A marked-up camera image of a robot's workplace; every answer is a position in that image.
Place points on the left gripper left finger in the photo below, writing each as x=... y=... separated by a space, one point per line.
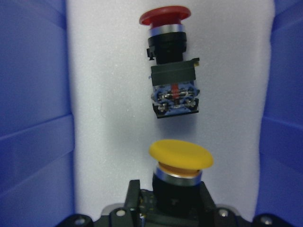
x=132 y=200

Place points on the white foam pad left bin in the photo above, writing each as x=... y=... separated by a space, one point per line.
x=119 y=113

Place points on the yellow mushroom push button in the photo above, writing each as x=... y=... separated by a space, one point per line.
x=175 y=199

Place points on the red mushroom push button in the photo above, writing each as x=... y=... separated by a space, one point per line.
x=173 y=78

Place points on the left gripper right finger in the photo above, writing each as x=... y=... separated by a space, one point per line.
x=205 y=197

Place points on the left blue plastic bin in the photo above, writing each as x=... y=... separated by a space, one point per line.
x=37 y=125

